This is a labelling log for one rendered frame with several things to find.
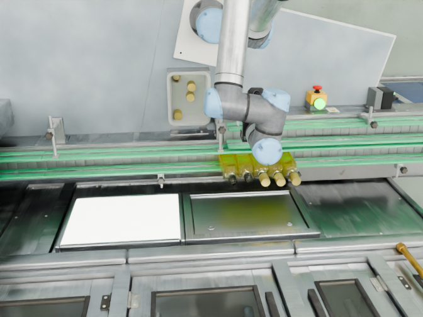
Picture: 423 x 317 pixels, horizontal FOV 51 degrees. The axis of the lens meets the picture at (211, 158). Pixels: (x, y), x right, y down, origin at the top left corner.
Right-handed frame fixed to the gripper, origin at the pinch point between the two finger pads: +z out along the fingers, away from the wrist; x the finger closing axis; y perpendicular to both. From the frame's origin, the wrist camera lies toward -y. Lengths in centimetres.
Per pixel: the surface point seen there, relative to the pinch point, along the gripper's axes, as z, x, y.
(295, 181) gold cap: 1.9, 19.3, 30.0
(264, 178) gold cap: 2.3, 7.6, 28.3
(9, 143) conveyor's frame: 35, -91, 24
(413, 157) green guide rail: 26, 78, 33
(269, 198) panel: 12.4, 12.5, 42.6
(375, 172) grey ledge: 30, 64, 42
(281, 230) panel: -11.4, 11.5, 42.0
